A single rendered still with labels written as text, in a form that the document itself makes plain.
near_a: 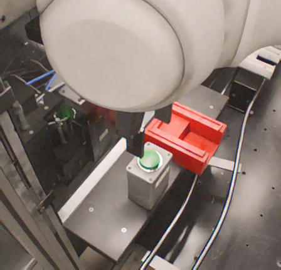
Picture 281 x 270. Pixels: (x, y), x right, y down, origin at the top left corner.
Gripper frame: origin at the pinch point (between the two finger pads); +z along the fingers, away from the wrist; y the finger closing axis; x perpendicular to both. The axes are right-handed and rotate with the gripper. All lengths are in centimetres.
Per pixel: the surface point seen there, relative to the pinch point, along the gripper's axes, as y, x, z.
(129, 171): 3.5, -1.8, 10.8
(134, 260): -9, -9, 113
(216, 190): -23, 11, 45
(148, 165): 1.0, 0.8, 9.6
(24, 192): 20.0, -10.5, 3.2
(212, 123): -21.1, 4.8, 16.6
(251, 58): -62, 3, 24
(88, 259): 3, -28, 114
